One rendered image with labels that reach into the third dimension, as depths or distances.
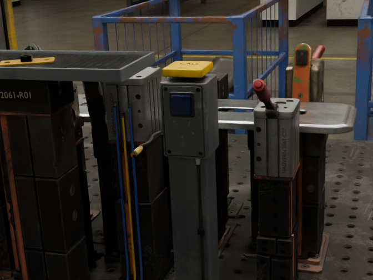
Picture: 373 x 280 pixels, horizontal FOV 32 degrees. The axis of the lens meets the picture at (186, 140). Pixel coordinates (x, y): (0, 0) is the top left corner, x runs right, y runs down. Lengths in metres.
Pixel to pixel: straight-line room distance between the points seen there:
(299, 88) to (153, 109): 0.36
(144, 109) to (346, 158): 0.93
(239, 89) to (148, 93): 2.05
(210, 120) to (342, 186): 0.82
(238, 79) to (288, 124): 2.10
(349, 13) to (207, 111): 8.23
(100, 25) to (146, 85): 2.25
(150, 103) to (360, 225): 0.60
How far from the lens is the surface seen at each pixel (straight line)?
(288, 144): 1.07
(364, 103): 3.05
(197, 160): 0.94
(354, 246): 1.41
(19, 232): 1.12
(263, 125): 1.07
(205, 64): 0.93
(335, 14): 9.12
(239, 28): 3.11
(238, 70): 3.14
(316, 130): 1.18
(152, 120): 1.15
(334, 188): 1.70
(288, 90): 1.40
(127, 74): 0.92
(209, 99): 0.92
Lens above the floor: 1.35
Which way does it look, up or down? 18 degrees down
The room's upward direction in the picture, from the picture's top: 3 degrees counter-clockwise
